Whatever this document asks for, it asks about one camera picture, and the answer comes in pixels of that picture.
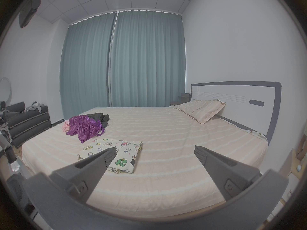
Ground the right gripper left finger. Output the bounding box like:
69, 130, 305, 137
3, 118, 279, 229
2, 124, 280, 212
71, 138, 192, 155
50, 147, 118, 204

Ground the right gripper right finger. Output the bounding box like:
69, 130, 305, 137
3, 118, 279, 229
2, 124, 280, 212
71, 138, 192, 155
194, 145, 262, 201

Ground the white printed pyjama top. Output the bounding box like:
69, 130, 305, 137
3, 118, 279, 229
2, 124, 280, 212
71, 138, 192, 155
77, 139, 143, 174

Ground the bed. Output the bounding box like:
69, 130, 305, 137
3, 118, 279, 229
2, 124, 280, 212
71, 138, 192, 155
22, 81, 282, 219

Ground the purple satin garment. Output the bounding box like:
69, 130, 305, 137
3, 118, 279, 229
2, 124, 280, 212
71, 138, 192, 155
66, 115, 106, 144

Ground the black garment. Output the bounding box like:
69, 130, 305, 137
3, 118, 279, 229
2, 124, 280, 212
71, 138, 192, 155
86, 112, 110, 127

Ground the pink striped pillow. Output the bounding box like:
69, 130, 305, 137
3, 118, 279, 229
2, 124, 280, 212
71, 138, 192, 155
173, 99, 226, 125

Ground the pale wooden small table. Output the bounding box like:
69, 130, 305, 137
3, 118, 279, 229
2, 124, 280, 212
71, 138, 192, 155
278, 128, 307, 205

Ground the black chest of drawers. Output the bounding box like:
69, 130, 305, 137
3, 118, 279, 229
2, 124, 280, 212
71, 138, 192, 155
5, 101, 53, 148

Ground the pale grey garment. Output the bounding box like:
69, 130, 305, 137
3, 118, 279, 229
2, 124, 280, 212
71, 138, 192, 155
25, 101, 45, 112

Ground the grey bedside table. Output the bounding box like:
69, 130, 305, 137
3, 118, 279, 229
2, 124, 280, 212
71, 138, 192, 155
170, 92, 191, 107

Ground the blue-green curtain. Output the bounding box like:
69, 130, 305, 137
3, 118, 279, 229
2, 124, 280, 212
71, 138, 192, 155
59, 13, 117, 120
110, 10, 186, 108

